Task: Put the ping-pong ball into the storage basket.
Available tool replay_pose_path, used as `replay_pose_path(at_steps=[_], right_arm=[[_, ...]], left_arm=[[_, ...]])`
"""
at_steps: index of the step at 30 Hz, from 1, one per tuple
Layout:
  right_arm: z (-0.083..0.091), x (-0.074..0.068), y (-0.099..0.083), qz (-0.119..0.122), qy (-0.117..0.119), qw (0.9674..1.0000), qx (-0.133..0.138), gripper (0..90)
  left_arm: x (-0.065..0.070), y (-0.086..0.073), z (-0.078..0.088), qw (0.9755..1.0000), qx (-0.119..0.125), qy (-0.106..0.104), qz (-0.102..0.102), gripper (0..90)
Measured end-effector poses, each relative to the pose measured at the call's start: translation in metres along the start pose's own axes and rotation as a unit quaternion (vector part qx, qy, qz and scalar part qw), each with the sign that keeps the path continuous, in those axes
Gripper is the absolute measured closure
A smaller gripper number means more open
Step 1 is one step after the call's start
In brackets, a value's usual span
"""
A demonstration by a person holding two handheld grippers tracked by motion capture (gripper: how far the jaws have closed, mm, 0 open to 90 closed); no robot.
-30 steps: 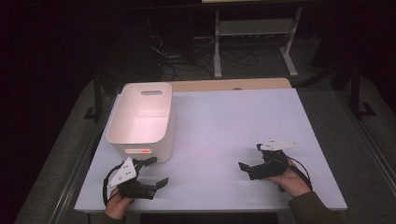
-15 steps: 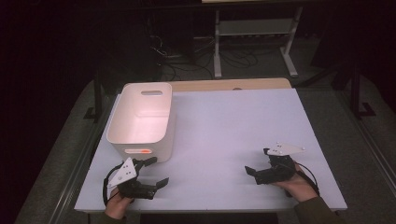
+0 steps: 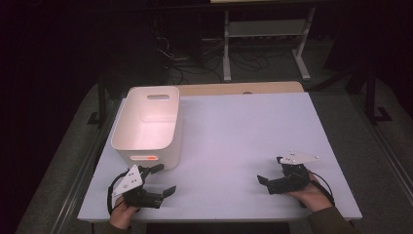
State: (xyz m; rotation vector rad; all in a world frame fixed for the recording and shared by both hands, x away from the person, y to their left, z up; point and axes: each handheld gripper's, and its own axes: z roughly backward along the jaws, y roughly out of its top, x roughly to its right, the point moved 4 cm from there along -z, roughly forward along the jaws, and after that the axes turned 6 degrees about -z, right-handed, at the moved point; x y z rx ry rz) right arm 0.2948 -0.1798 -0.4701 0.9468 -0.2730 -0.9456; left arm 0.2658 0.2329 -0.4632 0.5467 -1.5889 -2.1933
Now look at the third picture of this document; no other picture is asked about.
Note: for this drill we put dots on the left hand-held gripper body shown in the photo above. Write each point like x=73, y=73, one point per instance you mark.
x=130, y=183

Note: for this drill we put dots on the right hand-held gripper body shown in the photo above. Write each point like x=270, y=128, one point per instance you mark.
x=292, y=180

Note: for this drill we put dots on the orange ball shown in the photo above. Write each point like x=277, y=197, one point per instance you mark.
x=151, y=158

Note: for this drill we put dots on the white plastic bin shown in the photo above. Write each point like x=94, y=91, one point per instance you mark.
x=146, y=130

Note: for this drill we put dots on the person's right hand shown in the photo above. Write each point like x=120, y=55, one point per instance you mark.
x=313, y=196

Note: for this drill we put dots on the person's left hand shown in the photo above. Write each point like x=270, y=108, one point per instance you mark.
x=121, y=214

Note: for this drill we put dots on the black stand leg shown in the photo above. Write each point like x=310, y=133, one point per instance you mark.
x=370, y=97
x=102, y=104

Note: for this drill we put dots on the white metal stand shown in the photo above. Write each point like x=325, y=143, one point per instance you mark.
x=264, y=28

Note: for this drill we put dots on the metal floor rail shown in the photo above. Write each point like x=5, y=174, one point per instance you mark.
x=386, y=152
x=81, y=175

